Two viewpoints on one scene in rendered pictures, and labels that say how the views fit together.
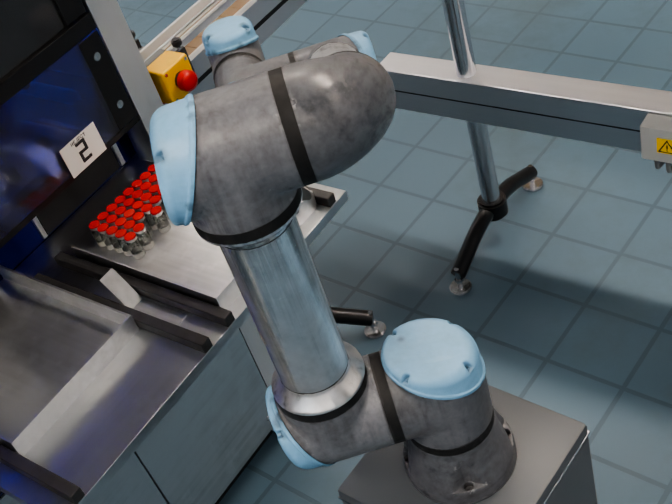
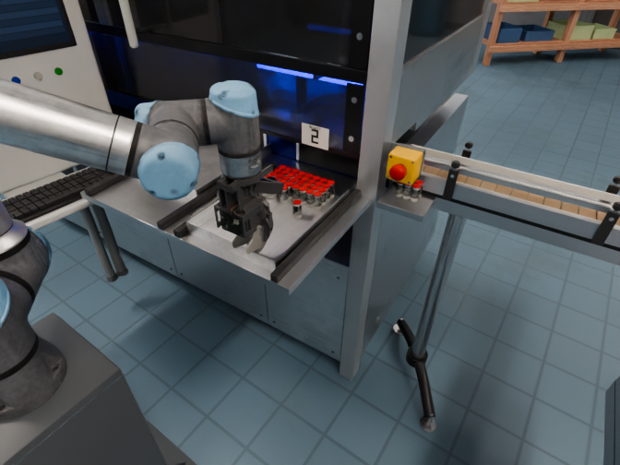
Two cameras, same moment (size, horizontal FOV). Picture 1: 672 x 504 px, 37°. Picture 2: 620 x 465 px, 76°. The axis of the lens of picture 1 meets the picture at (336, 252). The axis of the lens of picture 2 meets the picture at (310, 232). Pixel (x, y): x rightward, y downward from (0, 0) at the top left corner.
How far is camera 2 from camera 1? 1.43 m
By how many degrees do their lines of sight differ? 56
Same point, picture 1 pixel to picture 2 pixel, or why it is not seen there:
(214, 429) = (303, 315)
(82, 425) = (138, 190)
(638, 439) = not seen: outside the picture
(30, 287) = not seen: hidden behind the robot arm
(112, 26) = (376, 94)
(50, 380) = not seen: hidden behind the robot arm
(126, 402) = (143, 203)
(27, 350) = (208, 166)
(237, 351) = (336, 312)
